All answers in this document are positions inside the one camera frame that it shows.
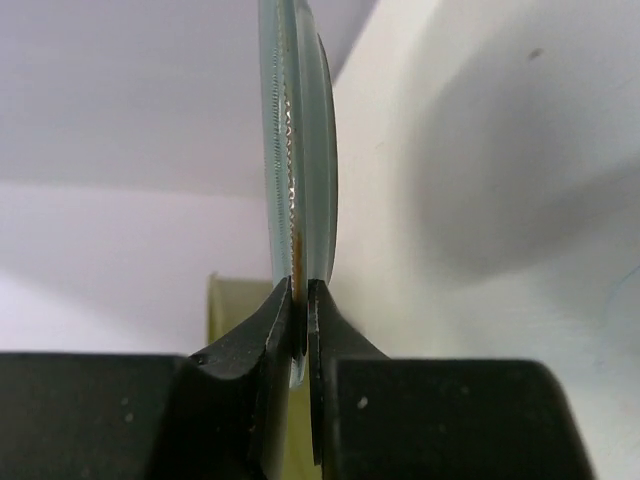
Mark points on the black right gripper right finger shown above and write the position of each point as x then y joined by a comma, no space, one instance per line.
374,417

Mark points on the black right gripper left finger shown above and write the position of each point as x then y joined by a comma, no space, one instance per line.
217,414

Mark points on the teal blue plate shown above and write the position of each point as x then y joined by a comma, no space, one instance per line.
300,156

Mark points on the green plastic bin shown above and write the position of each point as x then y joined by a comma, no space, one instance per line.
231,301

